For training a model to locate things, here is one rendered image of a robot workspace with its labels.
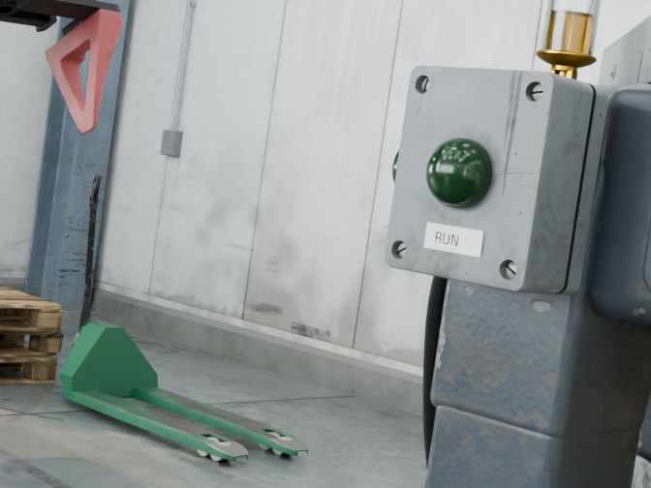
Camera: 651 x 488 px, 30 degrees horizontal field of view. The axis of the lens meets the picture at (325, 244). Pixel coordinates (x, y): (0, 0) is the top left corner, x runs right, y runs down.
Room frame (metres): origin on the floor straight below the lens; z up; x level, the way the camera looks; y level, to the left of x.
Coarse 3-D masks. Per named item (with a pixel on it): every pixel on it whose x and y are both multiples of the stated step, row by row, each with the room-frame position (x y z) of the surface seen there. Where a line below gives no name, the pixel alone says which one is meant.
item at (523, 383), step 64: (640, 128) 0.52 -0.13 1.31; (640, 192) 0.52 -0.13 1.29; (640, 256) 0.51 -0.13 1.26; (448, 320) 0.57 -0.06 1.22; (512, 320) 0.54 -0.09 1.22; (576, 320) 0.52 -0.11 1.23; (640, 320) 0.52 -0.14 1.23; (448, 384) 0.56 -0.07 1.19; (512, 384) 0.54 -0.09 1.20; (576, 384) 0.53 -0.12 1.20; (640, 384) 0.57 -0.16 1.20; (448, 448) 0.56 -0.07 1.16; (512, 448) 0.54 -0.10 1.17; (576, 448) 0.54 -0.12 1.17; (640, 448) 0.72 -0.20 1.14
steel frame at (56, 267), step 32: (96, 0) 8.85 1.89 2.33; (128, 0) 9.06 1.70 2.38; (64, 128) 9.21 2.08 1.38; (96, 128) 8.96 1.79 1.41; (64, 160) 9.18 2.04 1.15; (96, 160) 8.98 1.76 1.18; (64, 192) 9.14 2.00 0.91; (64, 224) 9.10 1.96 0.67; (96, 224) 9.04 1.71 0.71; (32, 256) 9.12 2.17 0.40; (64, 256) 8.86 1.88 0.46; (32, 288) 9.15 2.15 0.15; (64, 288) 8.88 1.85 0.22
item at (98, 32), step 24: (24, 0) 0.78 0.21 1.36; (48, 0) 0.78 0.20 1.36; (72, 0) 0.79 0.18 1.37; (72, 24) 0.83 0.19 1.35; (96, 24) 0.81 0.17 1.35; (120, 24) 0.82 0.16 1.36; (48, 48) 0.85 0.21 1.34; (72, 48) 0.83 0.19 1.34; (96, 48) 0.81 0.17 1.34; (72, 72) 0.84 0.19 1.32; (96, 72) 0.81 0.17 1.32; (72, 96) 0.82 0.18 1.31; (96, 96) 0.81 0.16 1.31; (96, 120) 0.81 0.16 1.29
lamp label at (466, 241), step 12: (432, 228) 0.52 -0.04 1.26; (444, 228) 0.52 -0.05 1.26; (456, 228) 0.51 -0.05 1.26; (432, 240) 0.52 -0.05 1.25; (444, 240) 0.52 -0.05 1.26; (456, 240) 0.51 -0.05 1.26; (468, 240) 0.51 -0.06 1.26; (480, 240) 0.50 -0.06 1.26; (456, 252) 0.51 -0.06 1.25; (468, 252) 0.51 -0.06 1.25
